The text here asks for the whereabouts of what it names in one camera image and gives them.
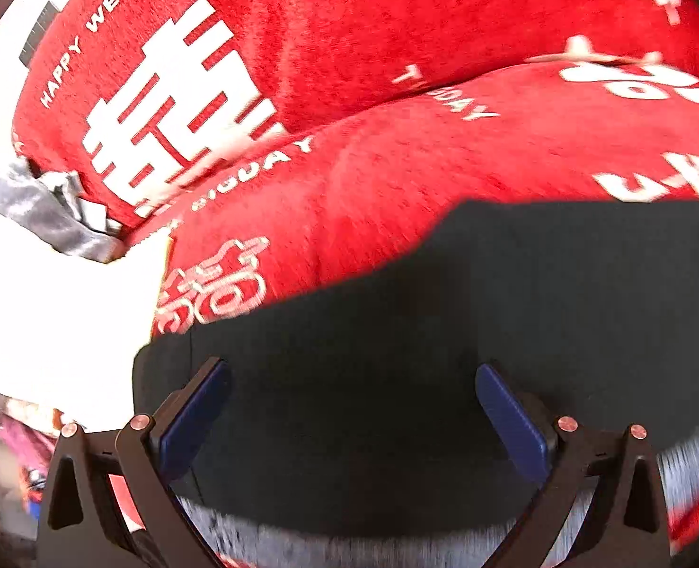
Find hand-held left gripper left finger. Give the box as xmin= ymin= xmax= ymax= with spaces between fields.
xmin=35 ymin=356 xmax=232 ymax=568

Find white cloth sheet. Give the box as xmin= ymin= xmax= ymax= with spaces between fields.
xmin=0 ymin=213 xmax=171 ymax=424

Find black pants with speckled waistband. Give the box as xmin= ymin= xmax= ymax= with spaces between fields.
xmin=133 ymin=198 xmax=699 ymax=552

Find grey crumpled cloth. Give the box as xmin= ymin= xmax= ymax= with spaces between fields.
xmin=0 ymin=157 xmax=130 ymax=265

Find red printed sofa cover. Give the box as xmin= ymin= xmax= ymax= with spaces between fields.
xmin=11 ymin=0 xmax=699 ymax=568

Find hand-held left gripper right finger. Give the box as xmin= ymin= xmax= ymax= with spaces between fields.
xmin=475 ymin=363 xmax=673 ymax=568

